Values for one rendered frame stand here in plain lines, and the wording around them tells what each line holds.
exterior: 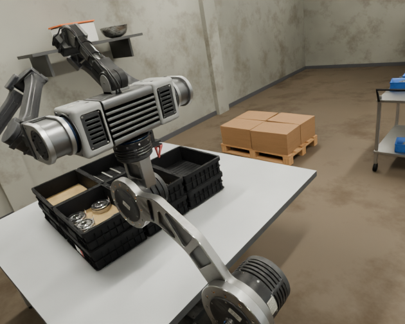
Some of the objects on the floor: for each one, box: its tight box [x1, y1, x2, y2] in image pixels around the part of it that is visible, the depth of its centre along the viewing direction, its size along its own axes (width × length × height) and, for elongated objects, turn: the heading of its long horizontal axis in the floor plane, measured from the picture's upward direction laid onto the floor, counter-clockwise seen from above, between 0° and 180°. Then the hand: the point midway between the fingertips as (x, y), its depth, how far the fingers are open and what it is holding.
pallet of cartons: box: [220, 111, 318, 166], centre depth 406 cm, size 111×80×38 cm
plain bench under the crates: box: [0, 142, 317, 324], centre depth 214 cm, size 160×160×70 cm
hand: (153, 158), depth 165 cm, fingers open, 6 cm apart
